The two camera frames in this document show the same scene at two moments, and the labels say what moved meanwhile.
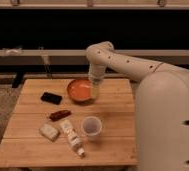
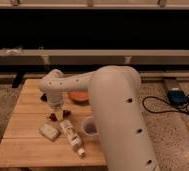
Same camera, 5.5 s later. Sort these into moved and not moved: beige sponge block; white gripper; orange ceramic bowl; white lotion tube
Moved: white gripper
Not moved: beige sponge block; white lotion tube; orange ceramic bowl
